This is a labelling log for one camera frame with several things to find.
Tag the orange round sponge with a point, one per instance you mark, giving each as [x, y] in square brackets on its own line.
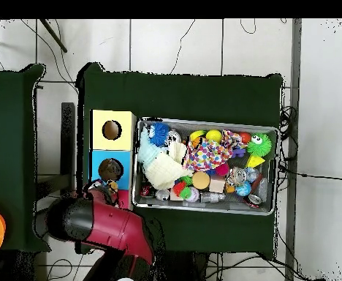
[200, 180]

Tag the cream waffle cloth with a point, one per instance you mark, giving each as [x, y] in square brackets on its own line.
[162, 172]

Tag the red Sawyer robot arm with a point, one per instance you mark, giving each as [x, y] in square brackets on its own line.
[109, 225]

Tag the blue fuzzy toy with eyes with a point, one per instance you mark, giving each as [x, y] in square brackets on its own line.
[159, 134]

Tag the yellow cheese wedge toy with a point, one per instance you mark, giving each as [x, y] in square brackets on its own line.
[254, 161]

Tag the tan plush teddy bear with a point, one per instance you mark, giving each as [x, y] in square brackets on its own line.
[112, 186]

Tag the mint waffle cloth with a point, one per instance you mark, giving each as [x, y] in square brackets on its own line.
[146, 152]

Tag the dented silver can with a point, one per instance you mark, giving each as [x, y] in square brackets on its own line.
[237, 175]

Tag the green fuzzy toy with eyes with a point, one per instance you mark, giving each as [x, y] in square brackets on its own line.
[258, 146]

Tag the grey round stand base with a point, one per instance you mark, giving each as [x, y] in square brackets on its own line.
[40, 222]

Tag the wooden box with three holes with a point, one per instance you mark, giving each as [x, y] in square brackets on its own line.
[124, 140]

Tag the black tripod leg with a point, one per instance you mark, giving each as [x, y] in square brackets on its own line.
[54, 36]

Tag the dark green table cloth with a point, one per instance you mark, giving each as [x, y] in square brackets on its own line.
[174, 93]
[13, 117]

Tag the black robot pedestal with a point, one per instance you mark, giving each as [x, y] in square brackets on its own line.
[185, 269]

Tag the black upright panel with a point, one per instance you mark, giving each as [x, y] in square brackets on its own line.
[67, 146]

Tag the smooth yellow plastic ball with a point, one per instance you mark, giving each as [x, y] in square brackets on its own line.
[214, 136]

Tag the colourful spotted cloth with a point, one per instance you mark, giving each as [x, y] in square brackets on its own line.
[232, 139]
[209, 156]

